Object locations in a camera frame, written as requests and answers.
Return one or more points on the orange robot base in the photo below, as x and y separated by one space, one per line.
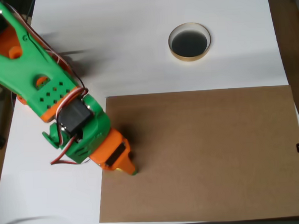
21 100

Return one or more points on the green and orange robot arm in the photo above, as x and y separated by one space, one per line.
38 72

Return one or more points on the round dish with gold rim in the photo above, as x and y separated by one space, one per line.
183 43

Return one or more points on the brown cardboard sheet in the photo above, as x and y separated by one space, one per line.
203 151

